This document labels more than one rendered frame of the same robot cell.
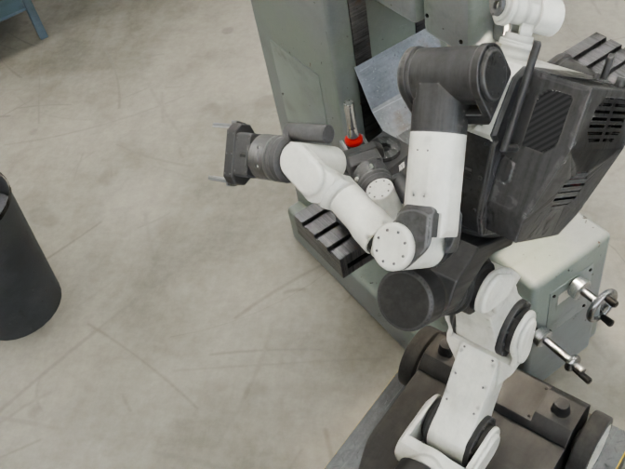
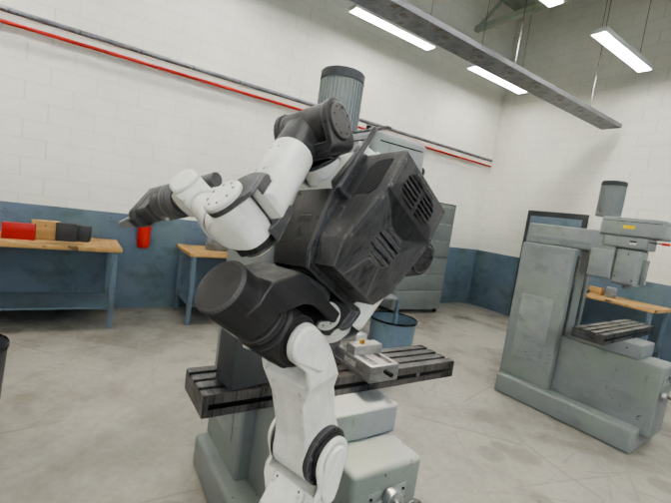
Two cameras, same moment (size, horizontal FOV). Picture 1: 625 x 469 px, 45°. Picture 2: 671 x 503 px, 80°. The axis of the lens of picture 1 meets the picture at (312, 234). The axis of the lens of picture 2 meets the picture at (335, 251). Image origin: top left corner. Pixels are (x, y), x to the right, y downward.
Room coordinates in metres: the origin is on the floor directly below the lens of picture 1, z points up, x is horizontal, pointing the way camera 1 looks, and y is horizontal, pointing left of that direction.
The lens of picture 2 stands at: (0.07, -0.22, 1.59)
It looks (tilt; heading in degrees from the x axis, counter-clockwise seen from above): 6 degrees down; 351
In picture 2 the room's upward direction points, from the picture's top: 8 degrees clockwise
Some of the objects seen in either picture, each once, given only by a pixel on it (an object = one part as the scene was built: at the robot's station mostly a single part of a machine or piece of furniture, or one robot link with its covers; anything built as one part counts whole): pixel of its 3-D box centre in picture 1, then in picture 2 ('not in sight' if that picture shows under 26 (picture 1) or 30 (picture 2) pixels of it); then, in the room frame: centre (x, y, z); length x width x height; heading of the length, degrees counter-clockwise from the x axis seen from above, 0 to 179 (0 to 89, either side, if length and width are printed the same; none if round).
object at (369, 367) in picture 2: not in sight; (359, 352); (1.72, -0.65, 0.99); 0.35 x 0.15 x 0.11; 25
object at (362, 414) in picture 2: not in sight; (330, 395); (1.70, -0.54, 0.80); 0.50 x 0.35 x 0.12; 25
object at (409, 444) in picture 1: (448, 444); not in sight; (0.89, -0.22, 0.68); 0.21 x 0.20 x 0.13; 133
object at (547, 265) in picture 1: (478, 249); (321, 475); (1.68, -0.55, 0.44); 0.81 x 0.32 x 0.60; 25
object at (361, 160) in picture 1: (366, 167); not in sight; (1.38, -0.17, 1.21); 0.13 x 0.12 x 0.10; 98
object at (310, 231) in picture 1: (482, 143); (338, 372); (1.71, -0.57, 0.90); 1.24 x 0.23 x 0.08; 115
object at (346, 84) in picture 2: not in sight; (338, 109); (1.93, -0.44, 2.05); 0.20 x 0.20 x 0.32
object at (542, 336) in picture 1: (562, 354); not in sight; (1.16, -0.64, 0.52); 0.22 x 0.06 x 0.06; 25
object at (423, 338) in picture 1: (421, 357); not in sight; (1.27, -0.24, 0.50); 0.20 x 0.05 x 0.20; 133
